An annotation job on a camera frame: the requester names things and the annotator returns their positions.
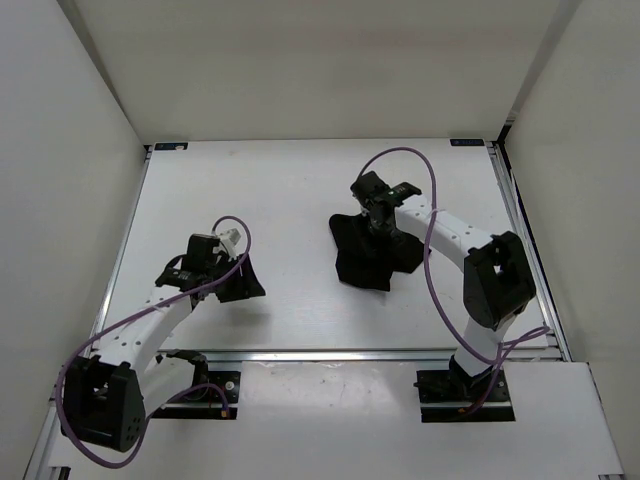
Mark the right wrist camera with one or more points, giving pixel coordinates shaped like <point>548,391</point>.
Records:
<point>370,190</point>

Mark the right blue corner label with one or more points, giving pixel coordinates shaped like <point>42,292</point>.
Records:
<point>466,142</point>

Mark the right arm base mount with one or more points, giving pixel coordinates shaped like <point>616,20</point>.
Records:
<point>452,396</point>

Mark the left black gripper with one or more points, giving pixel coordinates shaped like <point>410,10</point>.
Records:
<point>245,285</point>

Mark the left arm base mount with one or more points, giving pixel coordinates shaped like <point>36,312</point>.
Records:
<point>213,395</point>

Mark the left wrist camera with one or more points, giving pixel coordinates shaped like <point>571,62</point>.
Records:
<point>206,252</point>

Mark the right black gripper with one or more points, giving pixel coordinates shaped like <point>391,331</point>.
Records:
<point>394,236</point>

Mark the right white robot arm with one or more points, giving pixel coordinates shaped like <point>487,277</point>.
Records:
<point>497,280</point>

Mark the black skirt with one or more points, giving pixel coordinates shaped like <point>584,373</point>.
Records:
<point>367,261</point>

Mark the blue corner label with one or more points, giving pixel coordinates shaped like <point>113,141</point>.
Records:
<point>466,142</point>
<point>171,146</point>

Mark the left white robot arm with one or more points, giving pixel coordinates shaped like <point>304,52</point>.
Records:
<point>106,398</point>

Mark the left blue corner label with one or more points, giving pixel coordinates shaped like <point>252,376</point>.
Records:
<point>171,146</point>

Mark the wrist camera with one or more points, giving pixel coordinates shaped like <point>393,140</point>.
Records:
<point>370,190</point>
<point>206,252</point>

